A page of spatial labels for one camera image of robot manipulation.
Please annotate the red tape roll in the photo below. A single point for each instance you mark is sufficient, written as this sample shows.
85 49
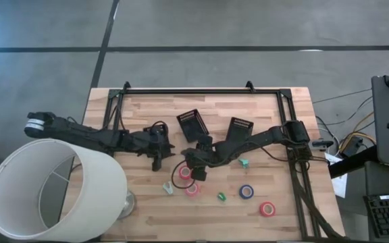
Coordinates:
261 209

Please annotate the white paper sheet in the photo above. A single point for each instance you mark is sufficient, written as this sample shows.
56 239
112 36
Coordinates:
339 182

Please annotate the black aluminium table frame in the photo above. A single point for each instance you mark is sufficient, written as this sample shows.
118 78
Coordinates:
198 91

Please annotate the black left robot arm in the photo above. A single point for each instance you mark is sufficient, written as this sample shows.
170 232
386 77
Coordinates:
79 131

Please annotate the pink tape roll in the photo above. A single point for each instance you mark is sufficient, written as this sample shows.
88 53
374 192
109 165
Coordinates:
198 190
180 173

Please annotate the white lamp shade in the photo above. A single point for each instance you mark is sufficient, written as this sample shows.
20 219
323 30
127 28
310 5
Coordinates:
106 189

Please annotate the green staple remover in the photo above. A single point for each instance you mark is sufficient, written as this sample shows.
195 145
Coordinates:
221 196

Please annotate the black webcam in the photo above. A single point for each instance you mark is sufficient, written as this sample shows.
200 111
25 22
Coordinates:
323 143

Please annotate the glass lamp base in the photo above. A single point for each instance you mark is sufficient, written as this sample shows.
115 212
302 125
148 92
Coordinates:
130 202

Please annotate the black power adapter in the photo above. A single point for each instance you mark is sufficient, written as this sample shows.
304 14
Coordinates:
351 146

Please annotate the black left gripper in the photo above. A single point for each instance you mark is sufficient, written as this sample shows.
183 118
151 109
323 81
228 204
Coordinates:
157 146

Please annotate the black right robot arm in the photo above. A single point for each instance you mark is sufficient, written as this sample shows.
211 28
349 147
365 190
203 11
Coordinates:
265 135

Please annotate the blue tape roll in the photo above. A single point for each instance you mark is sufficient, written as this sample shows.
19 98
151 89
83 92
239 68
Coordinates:
240 192

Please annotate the black slanted bar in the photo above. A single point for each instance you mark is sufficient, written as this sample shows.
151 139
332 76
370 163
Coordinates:
350 165

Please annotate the teal staple remover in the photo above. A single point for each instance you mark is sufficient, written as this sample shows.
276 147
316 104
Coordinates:
244 163

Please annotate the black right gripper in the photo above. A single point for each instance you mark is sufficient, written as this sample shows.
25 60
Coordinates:
204 157

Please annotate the white staple remover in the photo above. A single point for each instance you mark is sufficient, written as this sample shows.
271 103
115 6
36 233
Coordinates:
168 188

